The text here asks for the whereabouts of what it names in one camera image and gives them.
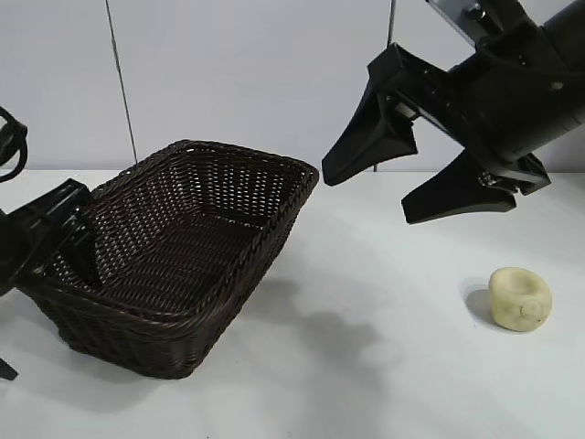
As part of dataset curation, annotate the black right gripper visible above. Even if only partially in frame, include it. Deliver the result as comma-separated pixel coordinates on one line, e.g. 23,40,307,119
321,43,551,226

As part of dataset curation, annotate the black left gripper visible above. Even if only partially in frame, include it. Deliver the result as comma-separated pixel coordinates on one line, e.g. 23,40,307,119
0,177,102,382

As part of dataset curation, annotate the dark brown wicker basket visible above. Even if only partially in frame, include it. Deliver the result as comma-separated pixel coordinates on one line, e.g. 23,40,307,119
27,139,320,380

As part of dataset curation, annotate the pale yellow egg yolk pastry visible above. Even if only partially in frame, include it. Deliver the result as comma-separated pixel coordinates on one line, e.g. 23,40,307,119
487,266,553,329

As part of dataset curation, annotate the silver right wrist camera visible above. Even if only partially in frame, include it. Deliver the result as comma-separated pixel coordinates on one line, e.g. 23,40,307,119
422,0,508,50

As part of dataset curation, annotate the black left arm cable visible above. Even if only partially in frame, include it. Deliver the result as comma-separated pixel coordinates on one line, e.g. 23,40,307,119
0,106,29,185

